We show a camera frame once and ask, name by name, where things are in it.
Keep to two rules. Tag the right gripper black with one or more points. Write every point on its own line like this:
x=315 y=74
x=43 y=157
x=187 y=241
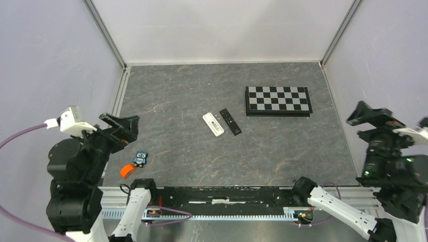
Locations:
x=380 y=117

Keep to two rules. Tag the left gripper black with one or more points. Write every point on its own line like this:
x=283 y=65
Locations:
x=128 y=130

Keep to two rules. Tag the white remote control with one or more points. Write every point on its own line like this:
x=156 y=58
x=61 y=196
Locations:
x=213 y=124

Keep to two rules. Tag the black remote control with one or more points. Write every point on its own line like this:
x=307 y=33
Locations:
x=230 y=122

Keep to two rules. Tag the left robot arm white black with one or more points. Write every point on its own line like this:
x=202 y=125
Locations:
x=76 y=165

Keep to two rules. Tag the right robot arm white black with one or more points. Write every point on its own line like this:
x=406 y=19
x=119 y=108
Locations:
x=401 y=181

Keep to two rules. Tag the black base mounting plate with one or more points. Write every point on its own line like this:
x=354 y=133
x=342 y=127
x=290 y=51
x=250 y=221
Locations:
x=218 y=201

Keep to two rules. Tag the black white chessboard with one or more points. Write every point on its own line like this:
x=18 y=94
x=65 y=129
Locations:
x=277 y=101

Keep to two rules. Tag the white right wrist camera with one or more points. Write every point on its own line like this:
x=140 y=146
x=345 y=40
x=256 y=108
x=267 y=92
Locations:
x=419 y=136

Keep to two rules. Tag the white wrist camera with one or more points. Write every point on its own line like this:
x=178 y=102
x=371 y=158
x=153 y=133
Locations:
x=419 y=136
x=71 y=122

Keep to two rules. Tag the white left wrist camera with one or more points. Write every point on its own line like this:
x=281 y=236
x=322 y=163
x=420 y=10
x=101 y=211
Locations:
x=71 y=122

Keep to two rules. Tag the white slotted cable duct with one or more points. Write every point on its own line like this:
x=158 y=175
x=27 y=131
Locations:
x=287 y=215

